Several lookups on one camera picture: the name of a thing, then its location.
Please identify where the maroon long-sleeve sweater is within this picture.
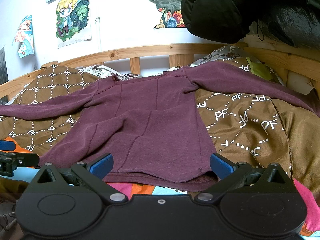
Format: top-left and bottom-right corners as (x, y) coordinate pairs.
(1, 62), (319, 191)

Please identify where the brown PF patterned duvet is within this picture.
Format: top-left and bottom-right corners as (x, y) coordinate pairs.
(0, 57), (320, 193)

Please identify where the yellow-green cloth tag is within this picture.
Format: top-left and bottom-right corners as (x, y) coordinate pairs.
(246, 57), (273, 81)

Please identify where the small cartoon poster left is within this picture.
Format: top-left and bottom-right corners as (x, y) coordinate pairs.
(14, 15), (34, 58)

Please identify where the anime boy poster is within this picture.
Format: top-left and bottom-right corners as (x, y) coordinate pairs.
(56, 0), (92, 49)

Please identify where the black puffy jacket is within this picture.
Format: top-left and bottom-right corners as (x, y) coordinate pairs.
(181, 0), (319, 49)

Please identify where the wooden bed frame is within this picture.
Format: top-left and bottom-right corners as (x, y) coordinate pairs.
(1, 35), (319, 99)

